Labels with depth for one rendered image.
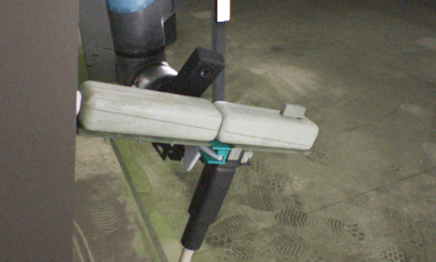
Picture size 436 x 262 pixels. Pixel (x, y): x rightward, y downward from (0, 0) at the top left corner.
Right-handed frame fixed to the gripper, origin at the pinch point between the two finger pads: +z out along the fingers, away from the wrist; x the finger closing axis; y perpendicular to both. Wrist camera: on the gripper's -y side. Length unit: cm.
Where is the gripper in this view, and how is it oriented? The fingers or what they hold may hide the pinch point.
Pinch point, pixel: (230, 148)
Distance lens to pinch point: 48.4
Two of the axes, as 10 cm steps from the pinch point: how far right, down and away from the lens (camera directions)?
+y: -3.4, 8.9, 3.2
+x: -8.2, -1.1, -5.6
